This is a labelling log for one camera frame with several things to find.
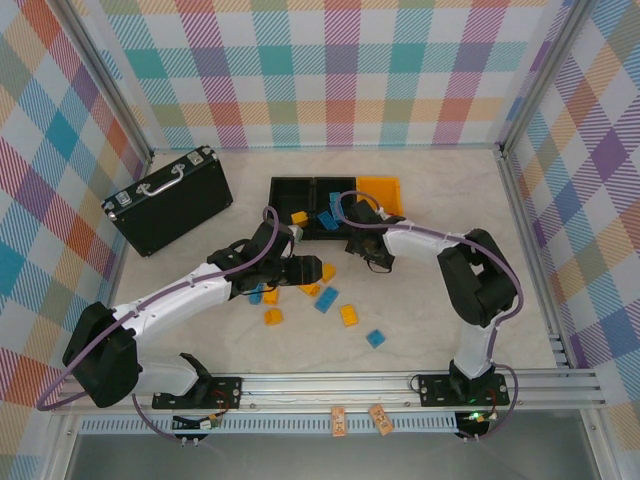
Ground yellow plastic bin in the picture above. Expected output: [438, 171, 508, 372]
[356, 174, 405, 219]

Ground black plastic bin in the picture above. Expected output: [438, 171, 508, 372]
[312, 176, 360, 242]
[268, 176, 317, 241]

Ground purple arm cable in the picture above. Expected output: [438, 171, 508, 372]
[37, 206, 281, 446]
[336, 189, 524, 444]

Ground black briefcase with metal handle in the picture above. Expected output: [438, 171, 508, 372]
[101, 144, 235, 259]

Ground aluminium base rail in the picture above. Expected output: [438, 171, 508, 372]
[64, 370, 601, 410]

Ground aluminium side rail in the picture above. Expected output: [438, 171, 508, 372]
[495, 148, 572, 372]

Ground white slotted cable duct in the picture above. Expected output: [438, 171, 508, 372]
[79, 417, 461, 436]

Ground power connector with wires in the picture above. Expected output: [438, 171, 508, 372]
[172, 412, 224, 434]
[455, 405, 501, 440]

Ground aluminium frame post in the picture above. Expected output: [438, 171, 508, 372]
[498, 0, 594, 154]
[62, 0, 154, 159]

